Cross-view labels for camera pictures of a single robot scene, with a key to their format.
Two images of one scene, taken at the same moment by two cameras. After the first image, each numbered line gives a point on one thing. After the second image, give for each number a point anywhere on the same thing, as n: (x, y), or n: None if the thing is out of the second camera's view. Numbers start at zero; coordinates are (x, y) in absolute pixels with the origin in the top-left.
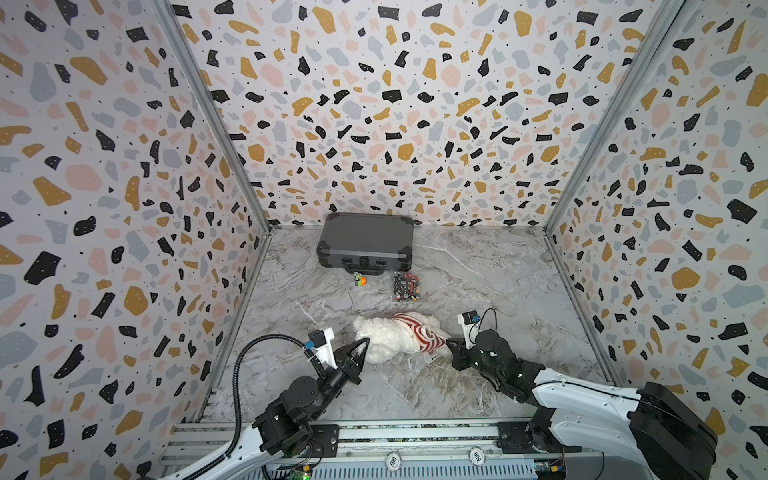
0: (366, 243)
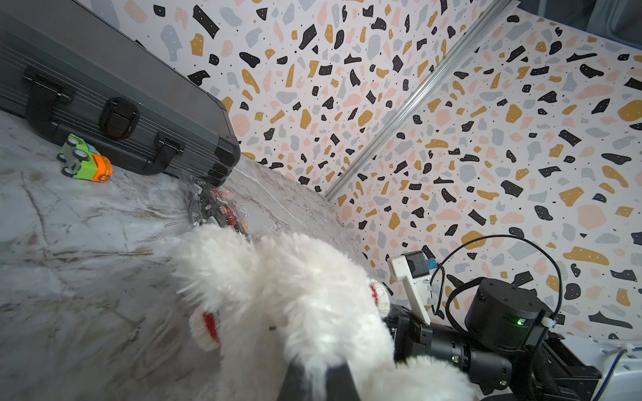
0: (65, 69)
